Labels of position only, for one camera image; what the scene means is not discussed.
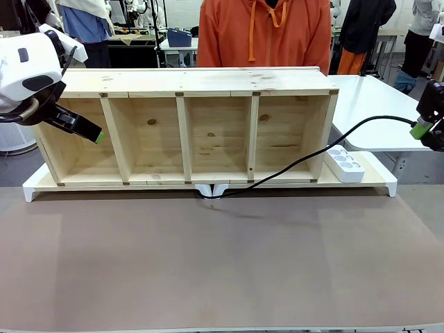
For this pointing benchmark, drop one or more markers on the white side table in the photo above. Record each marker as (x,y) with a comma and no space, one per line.
(374,100)

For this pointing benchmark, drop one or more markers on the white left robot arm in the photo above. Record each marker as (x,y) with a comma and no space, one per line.
(24,66)

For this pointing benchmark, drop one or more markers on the wooden riser with white legs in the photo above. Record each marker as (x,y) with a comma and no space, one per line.
(38,183)
(376,173)

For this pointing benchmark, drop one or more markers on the white slatted basket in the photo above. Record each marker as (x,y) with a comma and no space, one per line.
(15,137)

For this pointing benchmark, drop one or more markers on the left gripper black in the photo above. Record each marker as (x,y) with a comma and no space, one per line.
(57,114)

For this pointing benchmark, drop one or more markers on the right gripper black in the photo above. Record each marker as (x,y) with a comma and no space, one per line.
(433,100)

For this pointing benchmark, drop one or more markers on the pine wood compartment shelf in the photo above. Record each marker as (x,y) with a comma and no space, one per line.
(208,83)

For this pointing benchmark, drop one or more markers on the black tripod pole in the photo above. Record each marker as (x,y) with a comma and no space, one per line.
(157,34)

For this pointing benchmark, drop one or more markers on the blue box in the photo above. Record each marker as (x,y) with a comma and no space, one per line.
(179,37)

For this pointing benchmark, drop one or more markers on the person in blue shirt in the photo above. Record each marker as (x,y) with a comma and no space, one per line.
(86,24)

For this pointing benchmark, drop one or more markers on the person in black jacket, orange trousers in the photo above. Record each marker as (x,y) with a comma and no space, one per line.
(364,24)

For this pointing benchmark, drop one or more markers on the white power strip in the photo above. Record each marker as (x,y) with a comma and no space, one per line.
(347,166)

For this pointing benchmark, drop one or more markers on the person in grey top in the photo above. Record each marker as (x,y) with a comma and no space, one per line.
(419,45)

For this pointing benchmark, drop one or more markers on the blue cloth bundle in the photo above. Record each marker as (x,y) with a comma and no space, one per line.
(406,82)

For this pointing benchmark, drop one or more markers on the person in orange hoodie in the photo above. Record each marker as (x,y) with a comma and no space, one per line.
(263,38)

